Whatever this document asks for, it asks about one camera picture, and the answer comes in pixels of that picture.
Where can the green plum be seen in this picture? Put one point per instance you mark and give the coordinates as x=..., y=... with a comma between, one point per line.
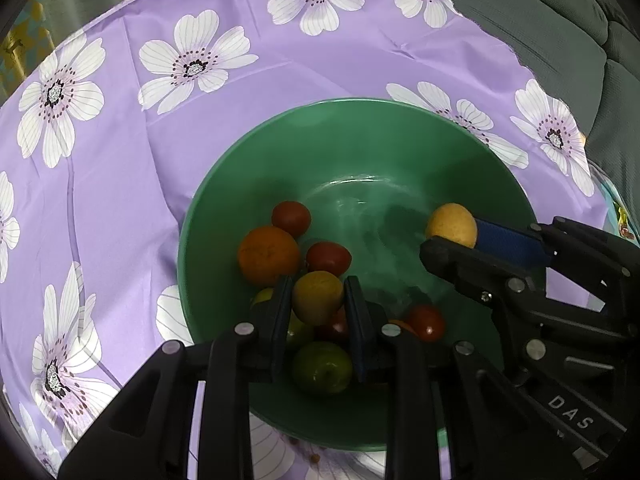
x=320, y=367

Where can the dark red cherry tomato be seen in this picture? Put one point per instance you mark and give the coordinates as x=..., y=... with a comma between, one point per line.
x=337, y=330

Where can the grey sofa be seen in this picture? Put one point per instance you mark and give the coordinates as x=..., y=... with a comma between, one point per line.
x=540, y=20

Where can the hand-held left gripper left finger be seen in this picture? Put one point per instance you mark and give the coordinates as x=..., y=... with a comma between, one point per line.
x=280, y=320

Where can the purple floral tablecloth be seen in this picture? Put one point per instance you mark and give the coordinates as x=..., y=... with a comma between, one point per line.
x=125, y=170

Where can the green plastic bowl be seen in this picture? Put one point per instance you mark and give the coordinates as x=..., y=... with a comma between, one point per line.
x=350, y=150

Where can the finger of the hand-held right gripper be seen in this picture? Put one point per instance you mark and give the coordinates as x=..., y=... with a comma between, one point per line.
x=460, y=265
x=510, y=242

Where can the orange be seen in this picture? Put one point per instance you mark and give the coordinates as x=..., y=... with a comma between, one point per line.
x=269, y=255

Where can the yellow round fruit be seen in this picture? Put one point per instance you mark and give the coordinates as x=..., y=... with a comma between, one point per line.
x=451, y=224
x=317, y=297

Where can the yellow teal patterned object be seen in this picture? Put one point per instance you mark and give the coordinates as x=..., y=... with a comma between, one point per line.
x=25, y=45

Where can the yellow-green fruit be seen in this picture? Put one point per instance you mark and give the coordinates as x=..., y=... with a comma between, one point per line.
x=299, y=332

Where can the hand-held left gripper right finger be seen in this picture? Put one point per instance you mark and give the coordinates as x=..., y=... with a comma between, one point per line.
x=357, y=330

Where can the light blue printed cloth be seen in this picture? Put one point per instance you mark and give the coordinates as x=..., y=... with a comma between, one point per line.
x=617, y=210

